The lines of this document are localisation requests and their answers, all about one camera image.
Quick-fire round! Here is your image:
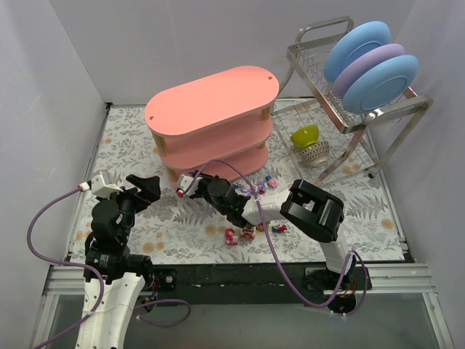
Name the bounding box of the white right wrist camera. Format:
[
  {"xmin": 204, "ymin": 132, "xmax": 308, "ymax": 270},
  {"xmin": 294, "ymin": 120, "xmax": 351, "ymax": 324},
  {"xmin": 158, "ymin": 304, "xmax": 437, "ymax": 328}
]
[{"xmin": 177, "ymin": 174, "xmax": 201, "ymax": 198}]

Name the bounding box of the blue plate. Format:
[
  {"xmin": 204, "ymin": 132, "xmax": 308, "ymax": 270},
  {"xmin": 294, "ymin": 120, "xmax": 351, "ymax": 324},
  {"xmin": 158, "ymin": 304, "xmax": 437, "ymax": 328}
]
[
  {"xmin": 323, "ymin": 21, "xmax": 392, "ymax": 83},
  {"xmin": 342, "ymin": 55, "xmax": 419, "ymax": 114}
]

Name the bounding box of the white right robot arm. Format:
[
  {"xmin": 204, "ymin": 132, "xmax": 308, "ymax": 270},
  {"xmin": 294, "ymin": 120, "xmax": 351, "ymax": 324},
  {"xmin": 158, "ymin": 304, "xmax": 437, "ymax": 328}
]
[{"xmin": 177, "ymin": 174, "xmax": 355, "ymax": 290}]

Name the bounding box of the pink bear strawberry cake toy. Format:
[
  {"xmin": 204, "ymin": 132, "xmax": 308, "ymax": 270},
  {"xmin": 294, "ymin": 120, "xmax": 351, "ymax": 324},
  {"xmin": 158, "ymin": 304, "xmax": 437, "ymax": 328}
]
[{"xmin": 240, "ymin": 228, "xmax": 256, "ymax": 240}]

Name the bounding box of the purple bunny with red bow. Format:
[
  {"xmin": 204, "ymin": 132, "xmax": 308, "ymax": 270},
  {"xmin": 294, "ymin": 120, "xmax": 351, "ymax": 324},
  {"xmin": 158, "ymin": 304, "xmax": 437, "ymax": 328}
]
[{"xmin": 240, "ymin": 182, "xmax": 267, "ymax": 196}]

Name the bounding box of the blue rear plate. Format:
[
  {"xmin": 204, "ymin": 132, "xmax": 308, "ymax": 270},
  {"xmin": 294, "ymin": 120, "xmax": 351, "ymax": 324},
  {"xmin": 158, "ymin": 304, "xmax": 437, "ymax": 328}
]
[{"xmin": 323, "ymin": 21, "xmax": 392, "ymax": 83}]

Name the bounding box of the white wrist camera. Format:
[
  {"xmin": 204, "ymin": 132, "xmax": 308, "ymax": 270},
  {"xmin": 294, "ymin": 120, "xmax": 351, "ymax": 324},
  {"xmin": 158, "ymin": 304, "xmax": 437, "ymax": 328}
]
[
  {"xmin": 177, "ymin": 174, "xmax": 201, "ymax": 198},
  {"xmin": 78, "ymin": 170, "xmax": 123, "ymax": 198}
]

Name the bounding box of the purple plate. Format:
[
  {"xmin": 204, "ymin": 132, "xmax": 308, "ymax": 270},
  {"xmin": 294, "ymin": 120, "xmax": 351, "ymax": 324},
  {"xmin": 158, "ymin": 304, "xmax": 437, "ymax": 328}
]
[{"xmin": 332, "ymin": 44, "xmax": 405, "ymax": 100}]

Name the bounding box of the metal dish rack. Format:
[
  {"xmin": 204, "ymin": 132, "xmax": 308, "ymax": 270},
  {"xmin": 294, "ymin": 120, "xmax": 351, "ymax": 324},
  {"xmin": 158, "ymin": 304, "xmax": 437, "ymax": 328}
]
[{"xmin": 279, "ymin": 15, "xmax": 433, "ymax": 185}]

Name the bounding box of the green bowl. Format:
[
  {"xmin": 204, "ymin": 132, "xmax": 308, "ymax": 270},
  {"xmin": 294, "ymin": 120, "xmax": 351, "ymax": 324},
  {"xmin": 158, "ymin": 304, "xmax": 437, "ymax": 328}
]
[{"xmin": 291, "ymin": 124, "xmax": 320, "ymax": 149}]

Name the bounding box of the blue front plate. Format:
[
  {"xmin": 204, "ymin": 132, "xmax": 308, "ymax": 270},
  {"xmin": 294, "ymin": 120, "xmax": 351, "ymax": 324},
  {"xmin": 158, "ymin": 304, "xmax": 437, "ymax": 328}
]
[{"xmin": 342, "ymin": 55, "xmax": 419, "ymax": 114}]

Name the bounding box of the brown patterned ceramic bowl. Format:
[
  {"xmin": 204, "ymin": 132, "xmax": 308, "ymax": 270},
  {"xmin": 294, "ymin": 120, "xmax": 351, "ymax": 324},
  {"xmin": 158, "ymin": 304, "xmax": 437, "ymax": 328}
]
[{"xmin": 300, "ymin": 141, "xmax": 330, "ymax": 167}]

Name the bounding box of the pink three-tier wooden shelf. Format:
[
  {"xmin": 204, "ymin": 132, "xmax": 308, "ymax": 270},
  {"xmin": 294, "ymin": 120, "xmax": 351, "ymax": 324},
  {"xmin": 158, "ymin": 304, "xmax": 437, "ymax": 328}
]
[{"xmin": 145, "ymin": 65, "xmax": 279, "ymax": 186}]

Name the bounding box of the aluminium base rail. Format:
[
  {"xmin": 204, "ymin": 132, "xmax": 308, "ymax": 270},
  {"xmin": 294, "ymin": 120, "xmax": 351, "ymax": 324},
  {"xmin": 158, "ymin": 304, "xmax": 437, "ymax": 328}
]
[{"xmin": 31, "ymin": 261, "xmax": 455, "ymax": 349}]

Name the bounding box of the pink round duck toy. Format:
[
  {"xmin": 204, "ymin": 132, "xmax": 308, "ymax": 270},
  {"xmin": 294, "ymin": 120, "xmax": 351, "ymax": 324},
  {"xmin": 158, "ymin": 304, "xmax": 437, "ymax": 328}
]
[{"xmin": 265, "ymin": 175, "xmax": 278, "ymax": 188}]

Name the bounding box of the pink bear holding white toy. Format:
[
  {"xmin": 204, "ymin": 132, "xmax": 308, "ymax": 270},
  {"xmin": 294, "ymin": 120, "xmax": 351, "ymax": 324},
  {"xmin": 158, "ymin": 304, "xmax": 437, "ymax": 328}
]
[{"xmin": 225, "ymin": 228, "xmax": 239, "ymax": 246}]

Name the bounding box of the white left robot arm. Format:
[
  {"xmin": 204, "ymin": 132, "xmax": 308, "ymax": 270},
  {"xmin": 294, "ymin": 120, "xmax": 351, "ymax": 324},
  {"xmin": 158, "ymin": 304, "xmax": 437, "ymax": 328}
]
[{"xmin": 76, "ymin": 173, "xmax": 161, "ymax": 348}]

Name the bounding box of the red blue cat toy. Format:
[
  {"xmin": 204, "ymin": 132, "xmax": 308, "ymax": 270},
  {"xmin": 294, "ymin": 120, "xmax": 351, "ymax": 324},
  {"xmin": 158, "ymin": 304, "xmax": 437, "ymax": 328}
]
[{"xmin": 272, "ymin": 225, "xmax": 287, "ymax": 233}]

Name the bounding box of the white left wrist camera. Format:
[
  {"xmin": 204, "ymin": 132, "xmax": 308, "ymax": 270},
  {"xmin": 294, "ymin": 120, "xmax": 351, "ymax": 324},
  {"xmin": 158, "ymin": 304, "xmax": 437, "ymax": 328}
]
[{"xmin": 78, "ymin": 170, "xmax": 123, "ymax": 198}]

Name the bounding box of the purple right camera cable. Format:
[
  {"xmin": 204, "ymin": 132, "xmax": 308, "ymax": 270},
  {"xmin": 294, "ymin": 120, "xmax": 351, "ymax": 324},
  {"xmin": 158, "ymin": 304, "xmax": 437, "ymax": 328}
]
[{"xmin": 192, "ymin": 159, "xmax": 370, "ymax": 310}]

